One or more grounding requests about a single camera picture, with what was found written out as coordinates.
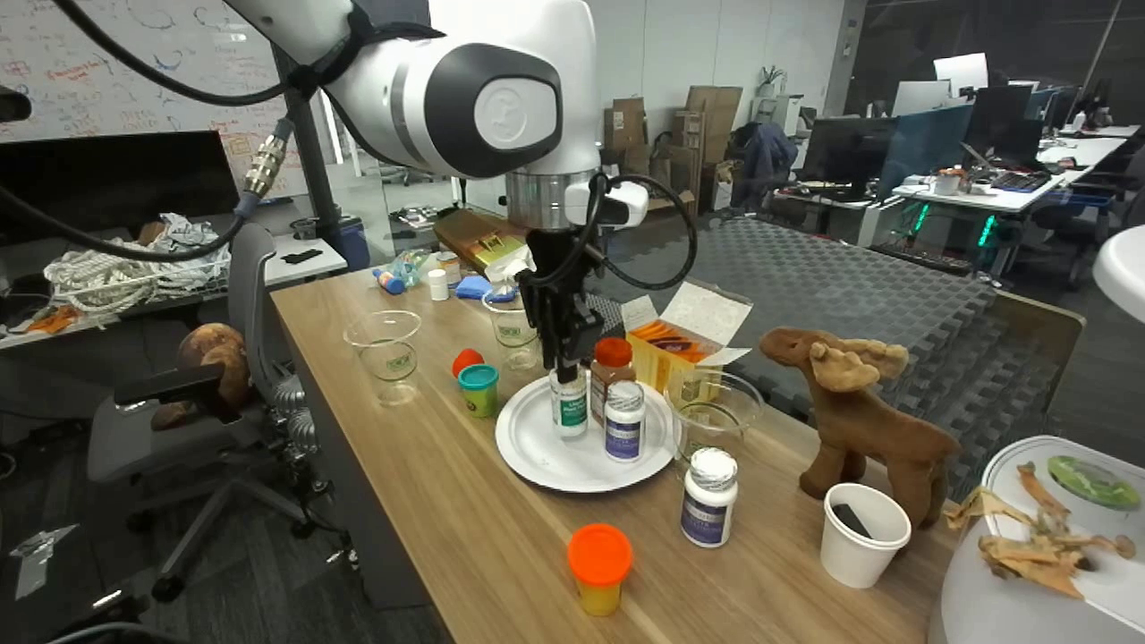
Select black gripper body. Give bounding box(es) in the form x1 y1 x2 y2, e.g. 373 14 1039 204
511 224 606 347

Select orange-capped brown spice bottle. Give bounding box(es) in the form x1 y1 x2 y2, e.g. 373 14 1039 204
588 334 642 423

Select white pill bottle green label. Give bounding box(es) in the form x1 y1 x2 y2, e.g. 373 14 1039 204
546 365 594 443

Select white pill bottle blue label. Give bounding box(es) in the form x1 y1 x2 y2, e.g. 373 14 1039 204
602 377 648 462
675 443 743 550

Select clear plastic cup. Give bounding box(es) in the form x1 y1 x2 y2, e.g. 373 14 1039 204
481 284 543 367
341 307 426 408
666 365 766 462

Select white paper plate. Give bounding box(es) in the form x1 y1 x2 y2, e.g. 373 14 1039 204
490 367 685 499

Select grey patterned box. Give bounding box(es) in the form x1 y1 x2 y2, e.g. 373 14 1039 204
588 289 654 367

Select tan wrist-mounted block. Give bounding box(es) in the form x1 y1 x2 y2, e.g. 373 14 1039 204
428 204 537 286

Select blue cloth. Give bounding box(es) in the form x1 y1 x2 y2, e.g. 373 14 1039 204
452 273 503 307

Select yellow open tea box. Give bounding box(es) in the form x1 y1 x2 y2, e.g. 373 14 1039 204
619 280 760 406

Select brown cardboard box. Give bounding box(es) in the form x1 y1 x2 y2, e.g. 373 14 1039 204
685 82 743 172
602 93 654 185

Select white side tabletop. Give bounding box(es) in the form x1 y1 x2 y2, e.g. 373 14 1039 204
262 231 350 293

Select black vertical pole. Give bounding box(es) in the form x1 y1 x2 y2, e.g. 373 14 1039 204
276 87 350 246

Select dark foam floor mat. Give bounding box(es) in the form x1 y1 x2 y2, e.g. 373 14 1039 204
579 210 1093 488

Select brown moose plush toy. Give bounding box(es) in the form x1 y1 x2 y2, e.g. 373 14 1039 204
760 327 964 532

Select black computer monitor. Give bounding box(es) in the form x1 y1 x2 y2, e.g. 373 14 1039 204
802 116 896 198

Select small black object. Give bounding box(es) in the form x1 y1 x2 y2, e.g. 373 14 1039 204
829 502 877 539

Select brown round plush toy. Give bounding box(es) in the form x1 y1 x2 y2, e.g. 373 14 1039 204
146 319 259 433

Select white paper cup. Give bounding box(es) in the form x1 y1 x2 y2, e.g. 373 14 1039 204
821 481 915 595

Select grey crumpled cloth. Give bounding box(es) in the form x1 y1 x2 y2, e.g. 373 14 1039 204
138 210 236 293

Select grey office chair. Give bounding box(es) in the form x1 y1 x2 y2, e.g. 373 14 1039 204
84 224 359 606

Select white office desk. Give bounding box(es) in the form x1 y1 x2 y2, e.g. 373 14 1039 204
892 125 1130 224

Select lit computer monitor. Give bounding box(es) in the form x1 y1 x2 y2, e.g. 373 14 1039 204
932 51 995 101

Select tan wood scraps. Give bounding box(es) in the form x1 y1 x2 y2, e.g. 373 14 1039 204
945 462 1139 606

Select white plastic bin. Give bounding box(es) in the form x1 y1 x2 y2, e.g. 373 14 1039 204
927 433 1145 644

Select green flat round object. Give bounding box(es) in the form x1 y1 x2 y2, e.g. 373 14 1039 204
1044 453 1145 517

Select white paper scrap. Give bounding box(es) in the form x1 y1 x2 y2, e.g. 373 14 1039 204
8 521 84 606

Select white round table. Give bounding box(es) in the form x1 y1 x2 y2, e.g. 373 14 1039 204
1087 224 1145 328

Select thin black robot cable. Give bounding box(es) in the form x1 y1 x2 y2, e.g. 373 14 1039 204
570 172 701 296

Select black cable metal connector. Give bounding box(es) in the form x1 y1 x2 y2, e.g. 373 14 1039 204
0 0 363 266

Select white rope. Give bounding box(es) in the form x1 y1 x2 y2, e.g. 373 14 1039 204
39 231 172 327

